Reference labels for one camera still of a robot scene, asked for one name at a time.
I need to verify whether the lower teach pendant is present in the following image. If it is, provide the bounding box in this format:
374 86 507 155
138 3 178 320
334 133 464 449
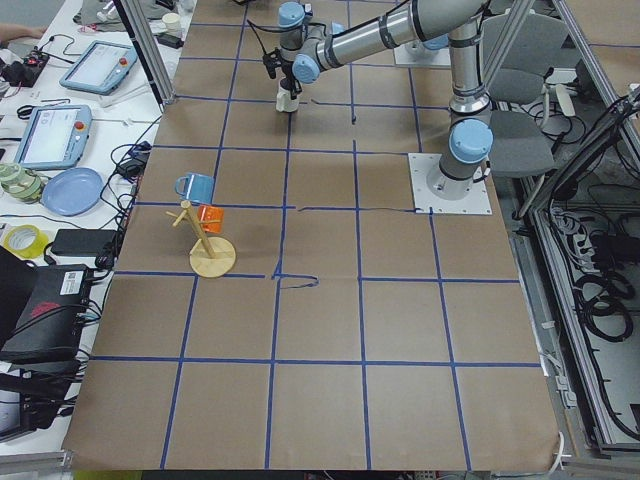
15 105 93 171

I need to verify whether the black power adapter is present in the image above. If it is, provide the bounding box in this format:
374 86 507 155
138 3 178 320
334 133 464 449
51 229 116 257

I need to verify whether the orange mug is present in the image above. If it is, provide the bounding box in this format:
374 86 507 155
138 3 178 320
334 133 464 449
197 204 224 234

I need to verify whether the black computer box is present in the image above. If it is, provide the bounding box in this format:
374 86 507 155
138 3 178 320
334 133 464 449
1 264 101 365

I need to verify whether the grey office chair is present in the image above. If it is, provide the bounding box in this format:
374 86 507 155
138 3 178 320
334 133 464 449
479 12 572 177

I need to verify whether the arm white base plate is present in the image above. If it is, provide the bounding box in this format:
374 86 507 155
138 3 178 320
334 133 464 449
408 153 492 215
394 42 451 69

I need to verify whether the light blue plate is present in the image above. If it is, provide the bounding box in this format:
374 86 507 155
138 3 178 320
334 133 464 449
41 167 104 216

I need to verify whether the white mug grey inside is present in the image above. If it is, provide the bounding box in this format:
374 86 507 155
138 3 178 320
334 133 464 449
276 82 299 113

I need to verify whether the blue mug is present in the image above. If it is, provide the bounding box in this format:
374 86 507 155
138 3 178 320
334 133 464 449
174 172 215 204

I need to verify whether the paper cup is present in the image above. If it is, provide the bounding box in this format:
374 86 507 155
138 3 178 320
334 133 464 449
162 12 182 37

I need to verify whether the green tape rolls stack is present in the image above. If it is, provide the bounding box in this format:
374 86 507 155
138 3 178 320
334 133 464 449
1 163 45 204

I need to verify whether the wooden mug tree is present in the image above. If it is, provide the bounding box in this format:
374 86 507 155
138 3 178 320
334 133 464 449
167 200 236 278

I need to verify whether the yellow tape roll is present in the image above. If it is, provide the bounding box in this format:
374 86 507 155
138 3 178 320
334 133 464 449
3 225 49 260

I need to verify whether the teach pendant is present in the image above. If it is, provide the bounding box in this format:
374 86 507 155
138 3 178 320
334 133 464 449
59 41 138 95
15 105 93 171

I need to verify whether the upper teach pendant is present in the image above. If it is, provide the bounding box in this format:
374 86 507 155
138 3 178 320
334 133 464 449
59 41 138 95

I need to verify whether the aluminium frame post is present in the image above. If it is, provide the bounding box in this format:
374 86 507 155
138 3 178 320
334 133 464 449
114 0 175 106

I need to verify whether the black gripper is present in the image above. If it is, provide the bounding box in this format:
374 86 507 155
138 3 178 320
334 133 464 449
280 62 303 99

